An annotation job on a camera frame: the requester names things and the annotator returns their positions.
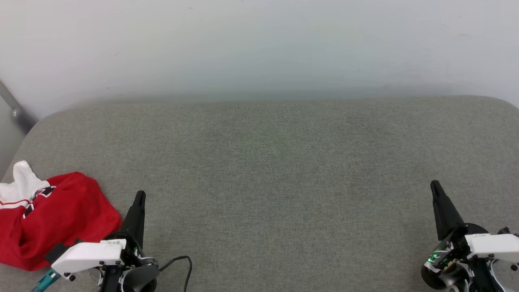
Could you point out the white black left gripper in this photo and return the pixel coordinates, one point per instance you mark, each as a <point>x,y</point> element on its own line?
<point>89,254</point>

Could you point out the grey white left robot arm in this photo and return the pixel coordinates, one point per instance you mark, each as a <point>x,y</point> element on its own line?
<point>140,279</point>

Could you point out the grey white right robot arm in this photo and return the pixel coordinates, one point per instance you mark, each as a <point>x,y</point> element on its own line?
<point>438,278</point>

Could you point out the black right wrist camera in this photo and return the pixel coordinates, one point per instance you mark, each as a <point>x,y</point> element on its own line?
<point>509,231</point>

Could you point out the black teal left wrist camera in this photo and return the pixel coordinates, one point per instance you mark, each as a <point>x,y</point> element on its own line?
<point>45,280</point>

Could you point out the red white sleeved shirt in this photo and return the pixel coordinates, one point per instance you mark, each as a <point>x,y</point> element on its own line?
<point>69,211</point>

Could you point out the grey metal wall pole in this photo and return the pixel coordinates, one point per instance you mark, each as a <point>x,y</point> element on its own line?
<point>16,111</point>

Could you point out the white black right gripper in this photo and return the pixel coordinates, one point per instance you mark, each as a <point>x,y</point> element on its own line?
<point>486,247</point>

